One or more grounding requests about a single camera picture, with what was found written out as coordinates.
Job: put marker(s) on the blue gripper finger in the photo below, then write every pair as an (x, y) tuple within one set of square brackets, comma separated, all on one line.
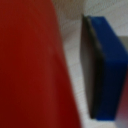
[(113, 73)]

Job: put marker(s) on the red plastic cup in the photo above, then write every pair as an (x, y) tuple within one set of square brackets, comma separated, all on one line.
[(30, 66)]

